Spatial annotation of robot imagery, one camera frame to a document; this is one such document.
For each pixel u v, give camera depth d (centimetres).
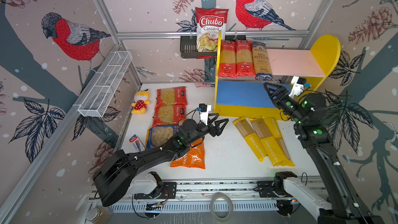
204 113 64
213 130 64
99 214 61
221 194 73
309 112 48
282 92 56
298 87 58
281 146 85
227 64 70
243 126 95
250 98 88
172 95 108
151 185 60
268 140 88
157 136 90
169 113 100
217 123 64
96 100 71
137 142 88
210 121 68
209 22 82
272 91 58
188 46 95
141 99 104
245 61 71
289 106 55
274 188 68
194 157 80
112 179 41
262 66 68
